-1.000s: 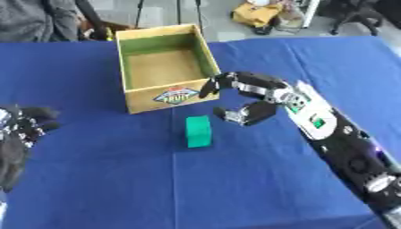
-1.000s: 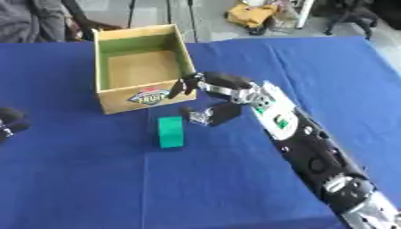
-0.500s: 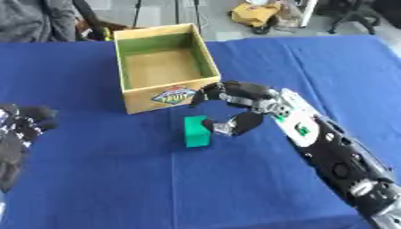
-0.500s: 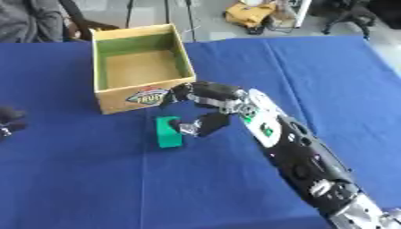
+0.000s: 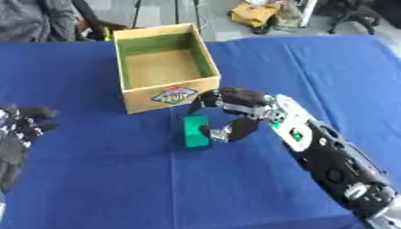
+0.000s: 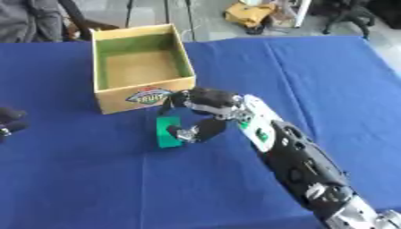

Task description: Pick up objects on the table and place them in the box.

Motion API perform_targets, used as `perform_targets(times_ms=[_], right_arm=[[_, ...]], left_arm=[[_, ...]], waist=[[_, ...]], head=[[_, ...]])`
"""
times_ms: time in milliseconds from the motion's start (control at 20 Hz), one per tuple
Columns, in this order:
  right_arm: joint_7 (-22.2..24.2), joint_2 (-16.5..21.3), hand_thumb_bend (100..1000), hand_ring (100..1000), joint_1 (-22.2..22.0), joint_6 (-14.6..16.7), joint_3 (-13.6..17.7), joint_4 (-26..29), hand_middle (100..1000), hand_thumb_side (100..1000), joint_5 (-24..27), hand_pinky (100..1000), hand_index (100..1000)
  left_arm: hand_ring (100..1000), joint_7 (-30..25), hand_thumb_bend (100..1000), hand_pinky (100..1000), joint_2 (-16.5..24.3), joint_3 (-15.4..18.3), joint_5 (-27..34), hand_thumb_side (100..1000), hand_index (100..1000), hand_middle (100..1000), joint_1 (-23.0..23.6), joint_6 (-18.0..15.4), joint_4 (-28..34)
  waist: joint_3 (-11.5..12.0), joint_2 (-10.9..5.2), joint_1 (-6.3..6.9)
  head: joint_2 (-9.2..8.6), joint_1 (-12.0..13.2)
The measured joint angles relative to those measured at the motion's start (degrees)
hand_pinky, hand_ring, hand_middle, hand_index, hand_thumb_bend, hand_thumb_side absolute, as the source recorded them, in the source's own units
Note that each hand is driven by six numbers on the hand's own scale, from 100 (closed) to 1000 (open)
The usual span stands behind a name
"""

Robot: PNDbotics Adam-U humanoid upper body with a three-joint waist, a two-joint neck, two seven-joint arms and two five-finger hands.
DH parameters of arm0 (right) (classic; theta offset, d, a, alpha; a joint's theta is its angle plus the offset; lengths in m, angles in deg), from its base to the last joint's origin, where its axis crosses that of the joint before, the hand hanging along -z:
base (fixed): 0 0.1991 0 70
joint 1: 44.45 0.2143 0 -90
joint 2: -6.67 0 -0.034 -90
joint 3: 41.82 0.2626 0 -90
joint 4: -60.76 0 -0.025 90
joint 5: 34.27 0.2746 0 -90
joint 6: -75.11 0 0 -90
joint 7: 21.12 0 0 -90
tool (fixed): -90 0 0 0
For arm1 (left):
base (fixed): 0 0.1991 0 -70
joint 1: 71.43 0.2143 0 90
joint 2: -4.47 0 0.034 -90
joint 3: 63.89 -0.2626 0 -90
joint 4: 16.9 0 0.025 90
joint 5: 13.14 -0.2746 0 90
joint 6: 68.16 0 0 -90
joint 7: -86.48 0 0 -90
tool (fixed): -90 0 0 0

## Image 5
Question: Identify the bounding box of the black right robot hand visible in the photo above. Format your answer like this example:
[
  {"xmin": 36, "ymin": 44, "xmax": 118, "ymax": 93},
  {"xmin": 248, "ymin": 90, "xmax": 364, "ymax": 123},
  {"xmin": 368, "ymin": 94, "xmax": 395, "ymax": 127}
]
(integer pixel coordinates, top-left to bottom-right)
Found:
[{"xmin": 186, "ymin": 86, "xmax": 277, "ymax": 143}]

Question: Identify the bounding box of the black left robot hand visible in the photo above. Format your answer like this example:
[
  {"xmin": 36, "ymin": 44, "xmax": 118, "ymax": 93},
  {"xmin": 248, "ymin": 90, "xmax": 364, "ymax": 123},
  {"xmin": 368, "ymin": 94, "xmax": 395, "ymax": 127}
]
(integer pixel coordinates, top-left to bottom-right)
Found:
[{"xmin": 0, "ymin": 103, "xmax": 60, "ymax": 150}]

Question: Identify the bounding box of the tan cardboard box green inside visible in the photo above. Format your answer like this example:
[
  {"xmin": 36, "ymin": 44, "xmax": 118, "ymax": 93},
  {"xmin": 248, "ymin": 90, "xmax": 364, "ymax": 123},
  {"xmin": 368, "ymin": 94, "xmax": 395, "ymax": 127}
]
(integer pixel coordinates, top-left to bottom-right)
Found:
[{"xmin": 111, "ymin": 22, "xmax": 223, "ymax": 115}]

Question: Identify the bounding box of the green rectangular block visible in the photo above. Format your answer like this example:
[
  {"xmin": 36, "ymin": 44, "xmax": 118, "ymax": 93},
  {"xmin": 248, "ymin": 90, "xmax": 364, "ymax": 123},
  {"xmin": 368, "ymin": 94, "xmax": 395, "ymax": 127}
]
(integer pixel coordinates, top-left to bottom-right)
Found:
[{"xmin": 182, "ymin": 114, "xmax": 213, "ymax": 148}]

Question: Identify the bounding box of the person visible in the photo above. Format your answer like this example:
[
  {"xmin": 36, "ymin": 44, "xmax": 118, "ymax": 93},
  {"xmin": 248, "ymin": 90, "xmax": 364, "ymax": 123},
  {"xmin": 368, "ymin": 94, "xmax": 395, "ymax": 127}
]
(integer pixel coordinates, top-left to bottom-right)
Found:
[{"xmin": 0, "ymin": 0, "xmax": 85, "ymax": 43}]

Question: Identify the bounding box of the black tripod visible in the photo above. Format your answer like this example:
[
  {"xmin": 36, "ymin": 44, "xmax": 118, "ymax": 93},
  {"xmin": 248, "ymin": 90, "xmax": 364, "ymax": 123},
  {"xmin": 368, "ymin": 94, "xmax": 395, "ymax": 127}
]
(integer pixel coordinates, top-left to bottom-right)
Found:
[{"xmin": 130, "ymin": 0, "xmax": 204, "ymax": 34}]

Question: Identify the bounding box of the black office chair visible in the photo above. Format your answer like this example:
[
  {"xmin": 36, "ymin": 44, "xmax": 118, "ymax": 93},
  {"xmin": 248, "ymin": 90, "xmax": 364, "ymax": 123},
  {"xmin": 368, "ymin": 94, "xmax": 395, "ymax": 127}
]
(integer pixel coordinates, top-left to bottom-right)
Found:
[{"xmin": 314, "ymin": 0, "xmax": 384, "ymax": 36}]

